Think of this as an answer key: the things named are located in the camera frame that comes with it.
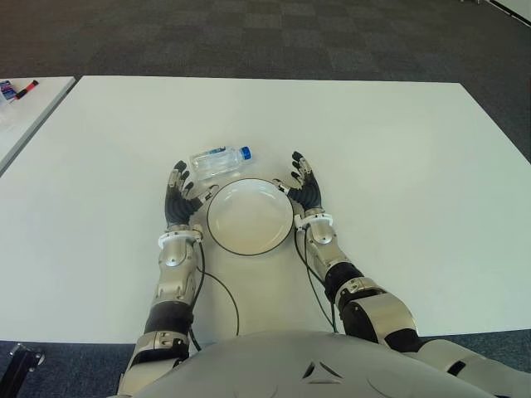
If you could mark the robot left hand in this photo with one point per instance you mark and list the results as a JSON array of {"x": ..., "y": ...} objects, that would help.
[{"x": 176, "y": 207}]

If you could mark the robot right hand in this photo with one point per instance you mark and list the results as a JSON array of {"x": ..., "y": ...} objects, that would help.
[{"x": 309, "y": 195}]

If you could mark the clear water bottle blue cap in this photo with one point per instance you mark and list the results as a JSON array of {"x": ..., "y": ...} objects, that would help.
[{"x": 215, "y": 161}]

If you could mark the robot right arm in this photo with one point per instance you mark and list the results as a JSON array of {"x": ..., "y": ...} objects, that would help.
[{"x": 373, "y": 311}]

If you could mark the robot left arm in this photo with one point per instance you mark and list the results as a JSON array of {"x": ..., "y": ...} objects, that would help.
[{"x": 174, "y": 257}]

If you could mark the white plate black rim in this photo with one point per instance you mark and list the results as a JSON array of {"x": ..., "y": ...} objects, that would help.
[{"x": 249, "y": 215}]

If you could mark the grey robot torso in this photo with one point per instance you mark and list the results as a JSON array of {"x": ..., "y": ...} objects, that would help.
[{"x": 290, "y": 365}]

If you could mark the white side table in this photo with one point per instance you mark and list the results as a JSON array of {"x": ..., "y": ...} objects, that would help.
[{"x": 33, "y": 112}]

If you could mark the red marker pen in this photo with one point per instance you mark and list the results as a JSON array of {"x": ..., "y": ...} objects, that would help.
[{"x": 29, "y": 87}]

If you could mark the blue white small package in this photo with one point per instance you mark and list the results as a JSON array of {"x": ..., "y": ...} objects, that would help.
[{"x": 6, "y": 89}]

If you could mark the black metal stand foot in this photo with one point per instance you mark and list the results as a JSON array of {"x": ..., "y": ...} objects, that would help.
[{"x": 25, "y": 356}]

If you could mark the white panel black edge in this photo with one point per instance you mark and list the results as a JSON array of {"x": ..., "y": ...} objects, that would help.
[{"x": 518, "y": 8}]

